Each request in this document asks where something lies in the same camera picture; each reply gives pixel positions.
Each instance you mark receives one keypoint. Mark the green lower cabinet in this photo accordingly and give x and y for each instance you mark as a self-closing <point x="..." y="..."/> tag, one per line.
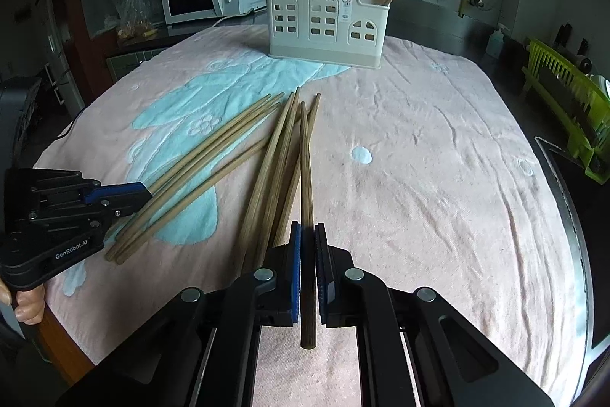
<point x="120" y="66"/>

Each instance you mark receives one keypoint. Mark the cream plastic utensil holder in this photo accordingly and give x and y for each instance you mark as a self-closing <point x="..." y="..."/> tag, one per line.
<point x="344" y="32"/>

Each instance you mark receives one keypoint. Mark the teal soap bottle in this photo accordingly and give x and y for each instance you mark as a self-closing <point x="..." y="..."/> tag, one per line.
<point x="495" y="42"/>

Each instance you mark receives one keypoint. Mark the clear plastic bag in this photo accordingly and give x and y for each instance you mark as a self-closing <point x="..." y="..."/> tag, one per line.
<point x="138" y="17"/>

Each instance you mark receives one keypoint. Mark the lime green dish rack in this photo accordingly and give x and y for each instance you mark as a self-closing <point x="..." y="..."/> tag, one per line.
<point x="579" y="104"/>

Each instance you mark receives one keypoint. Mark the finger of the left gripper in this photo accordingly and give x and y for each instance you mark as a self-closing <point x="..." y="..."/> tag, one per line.
<point x="135" y="192"/>
<point x="113" y="207"/>

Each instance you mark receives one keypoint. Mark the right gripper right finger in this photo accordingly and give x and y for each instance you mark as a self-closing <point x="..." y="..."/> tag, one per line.
<point x="331" y="264"/>

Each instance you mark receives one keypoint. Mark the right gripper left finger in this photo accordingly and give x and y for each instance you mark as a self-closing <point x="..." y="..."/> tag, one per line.
<point x="278" y="304"/>

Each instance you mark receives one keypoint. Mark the person's left hand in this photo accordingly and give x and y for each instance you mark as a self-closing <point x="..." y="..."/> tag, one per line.
<point x="28" y="306"/>

